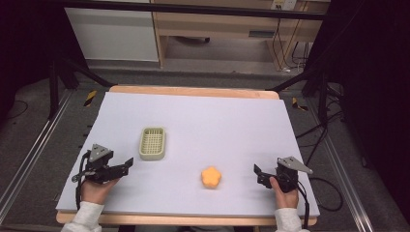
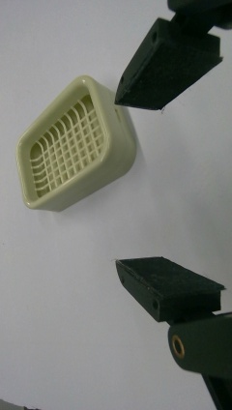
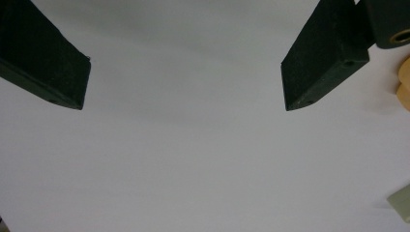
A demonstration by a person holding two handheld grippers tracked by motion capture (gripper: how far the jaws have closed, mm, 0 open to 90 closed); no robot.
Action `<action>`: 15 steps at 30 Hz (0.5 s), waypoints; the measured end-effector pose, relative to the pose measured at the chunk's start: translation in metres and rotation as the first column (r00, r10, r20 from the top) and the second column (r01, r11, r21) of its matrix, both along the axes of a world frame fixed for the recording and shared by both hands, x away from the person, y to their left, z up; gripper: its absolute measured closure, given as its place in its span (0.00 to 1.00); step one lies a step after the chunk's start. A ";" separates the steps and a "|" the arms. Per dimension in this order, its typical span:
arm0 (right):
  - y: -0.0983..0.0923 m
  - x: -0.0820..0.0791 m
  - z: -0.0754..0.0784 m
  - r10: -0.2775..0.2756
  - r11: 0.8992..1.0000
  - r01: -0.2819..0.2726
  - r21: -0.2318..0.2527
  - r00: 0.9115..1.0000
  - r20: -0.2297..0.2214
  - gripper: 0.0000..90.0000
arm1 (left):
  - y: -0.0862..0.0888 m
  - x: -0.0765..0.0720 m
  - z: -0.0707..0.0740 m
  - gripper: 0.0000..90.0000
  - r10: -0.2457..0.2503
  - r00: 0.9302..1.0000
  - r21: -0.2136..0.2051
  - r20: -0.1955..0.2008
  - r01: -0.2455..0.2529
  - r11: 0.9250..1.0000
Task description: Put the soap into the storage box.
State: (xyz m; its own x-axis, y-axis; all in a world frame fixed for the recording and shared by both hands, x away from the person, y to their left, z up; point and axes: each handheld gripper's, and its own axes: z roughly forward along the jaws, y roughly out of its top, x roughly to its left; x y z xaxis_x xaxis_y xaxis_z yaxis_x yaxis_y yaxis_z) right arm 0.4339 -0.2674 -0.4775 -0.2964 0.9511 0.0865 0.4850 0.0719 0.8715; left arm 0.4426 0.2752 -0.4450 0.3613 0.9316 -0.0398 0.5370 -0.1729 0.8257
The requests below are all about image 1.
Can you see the orange flower-shaped sponge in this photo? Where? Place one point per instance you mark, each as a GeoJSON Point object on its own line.
{"type": "Point", "coordinates": [211, 177]}

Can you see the black horizontal bar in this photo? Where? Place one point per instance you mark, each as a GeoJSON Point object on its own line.
{"type": "Point", "coordinates": [193, 8]}

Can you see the person's right hand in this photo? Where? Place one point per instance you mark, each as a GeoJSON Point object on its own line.
{"type": "Point", "coordinates": [283, 195]}

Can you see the white table cover sheet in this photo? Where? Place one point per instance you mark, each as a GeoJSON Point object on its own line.
{"type": "Point", "coordinates": [193, 145]}

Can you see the white cabinet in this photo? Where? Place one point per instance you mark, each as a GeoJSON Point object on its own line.
{"type": "Point", "coordinates": [112, 35]}

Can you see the yellow black striped tape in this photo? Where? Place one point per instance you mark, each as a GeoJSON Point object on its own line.
{"type": "Point", "coordinates": [298, 104]}
{"type": "Point", "coordinates": [90, 98]}

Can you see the pale green plastic basket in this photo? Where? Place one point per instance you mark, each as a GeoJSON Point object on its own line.
{"type": "Point", "coordinates": [152, 143]}

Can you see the wooden table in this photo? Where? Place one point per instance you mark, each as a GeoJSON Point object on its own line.
{"type": "Point", "coordinates": [180, 220]}

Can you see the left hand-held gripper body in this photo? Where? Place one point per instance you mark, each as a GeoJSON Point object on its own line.
{"type": "Point", "coordinates": [100, 169]}

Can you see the person's left hand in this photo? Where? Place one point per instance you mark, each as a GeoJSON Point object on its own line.
{"type": "Point", "coordinates": [95, 190]}

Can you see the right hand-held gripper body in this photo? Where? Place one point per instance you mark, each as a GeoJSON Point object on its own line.
{"type": "Point", "coordinates": [286, 175]}

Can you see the wooden desk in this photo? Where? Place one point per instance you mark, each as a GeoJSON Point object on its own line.
{"type": "Point", "coordinates": [225, 25]}

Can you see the black metal stand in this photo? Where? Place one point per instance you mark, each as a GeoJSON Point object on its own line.
{"type": "Point", "coordinates": [317, 83]}
{"type": "Point", "coordinates": [64, 77]}

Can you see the metal floor rail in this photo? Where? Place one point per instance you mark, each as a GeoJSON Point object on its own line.
{"type": "Point", "coordinates": [346, 183]}
{"type": "Point", "coordinates": [30, 151]}

